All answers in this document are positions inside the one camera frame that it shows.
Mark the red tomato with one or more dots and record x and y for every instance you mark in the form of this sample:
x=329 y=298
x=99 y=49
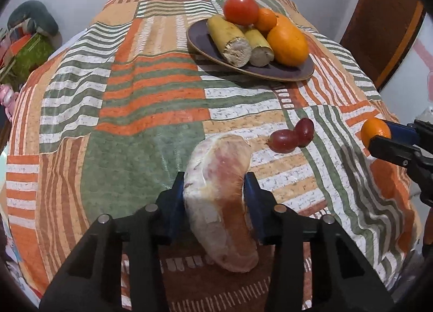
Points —
x=241 y=10

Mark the bread loaf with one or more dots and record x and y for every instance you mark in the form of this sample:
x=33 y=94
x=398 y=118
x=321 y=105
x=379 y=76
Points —
x=220 y=197

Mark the round orange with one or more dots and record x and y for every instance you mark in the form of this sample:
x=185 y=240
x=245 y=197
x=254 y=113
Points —
x=283 y=20

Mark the red box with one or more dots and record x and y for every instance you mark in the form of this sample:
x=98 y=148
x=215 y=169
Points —
x=13 y=43

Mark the brown wooden door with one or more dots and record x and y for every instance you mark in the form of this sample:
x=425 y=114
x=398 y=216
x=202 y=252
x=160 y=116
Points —
x=382 y=24

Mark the green storage bag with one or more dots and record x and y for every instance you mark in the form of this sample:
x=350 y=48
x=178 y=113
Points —
x=27 y=57

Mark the small tangerine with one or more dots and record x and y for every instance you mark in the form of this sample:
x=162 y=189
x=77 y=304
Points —
x=265 y=19
x=374 y=131

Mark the yellow corn cob piece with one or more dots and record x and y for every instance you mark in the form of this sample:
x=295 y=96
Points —
x=228 y=40
x=258 y=50

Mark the pink doll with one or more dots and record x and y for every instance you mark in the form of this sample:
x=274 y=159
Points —
x=8 y=97

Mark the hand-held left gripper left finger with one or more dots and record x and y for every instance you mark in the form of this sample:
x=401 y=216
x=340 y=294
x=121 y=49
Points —
x=172 y=207

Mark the grey plush pillow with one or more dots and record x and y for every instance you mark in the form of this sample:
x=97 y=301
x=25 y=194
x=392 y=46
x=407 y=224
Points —
x=33 y=18

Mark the oval orange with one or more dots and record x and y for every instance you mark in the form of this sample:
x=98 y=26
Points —
x=288 y=44

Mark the red grape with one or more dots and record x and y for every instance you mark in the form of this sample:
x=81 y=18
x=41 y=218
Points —
x=304 y=131
x=282 y=141

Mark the striped patchwork blanket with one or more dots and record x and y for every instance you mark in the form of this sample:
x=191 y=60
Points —
x=152 y=102

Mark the purple plate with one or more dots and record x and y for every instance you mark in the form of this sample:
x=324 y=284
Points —
x=270 y=68

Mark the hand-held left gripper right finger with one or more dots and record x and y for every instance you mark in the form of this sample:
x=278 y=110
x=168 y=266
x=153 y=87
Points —
x=253 y=204

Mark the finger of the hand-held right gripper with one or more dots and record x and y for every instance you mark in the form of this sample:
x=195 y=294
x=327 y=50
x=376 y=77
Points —
x=404 y=131
x=392 y=150

